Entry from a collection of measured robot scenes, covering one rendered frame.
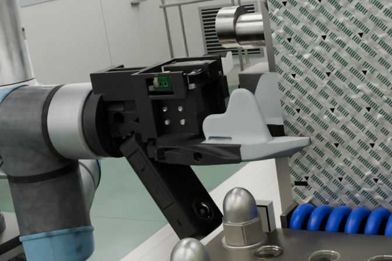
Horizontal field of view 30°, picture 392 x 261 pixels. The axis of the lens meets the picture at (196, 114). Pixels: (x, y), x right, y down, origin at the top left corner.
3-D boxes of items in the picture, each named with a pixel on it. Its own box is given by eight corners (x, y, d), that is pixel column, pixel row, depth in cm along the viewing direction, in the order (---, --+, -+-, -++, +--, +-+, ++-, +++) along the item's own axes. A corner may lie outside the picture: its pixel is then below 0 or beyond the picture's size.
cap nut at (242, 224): (234, 230, 60) (226, 179, 59) (275, 233, 58) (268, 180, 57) (213, 249, 57) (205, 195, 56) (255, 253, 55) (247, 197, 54)
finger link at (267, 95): (321, 71, 60) (216, 80, 64) (329, 140, 62) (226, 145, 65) (328, 64, 63) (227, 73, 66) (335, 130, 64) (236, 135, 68)
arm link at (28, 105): (27, 151, 83) (11, 78, 81) (105, 152, 77) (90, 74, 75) (-24, 175, 76) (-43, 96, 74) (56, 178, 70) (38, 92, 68)
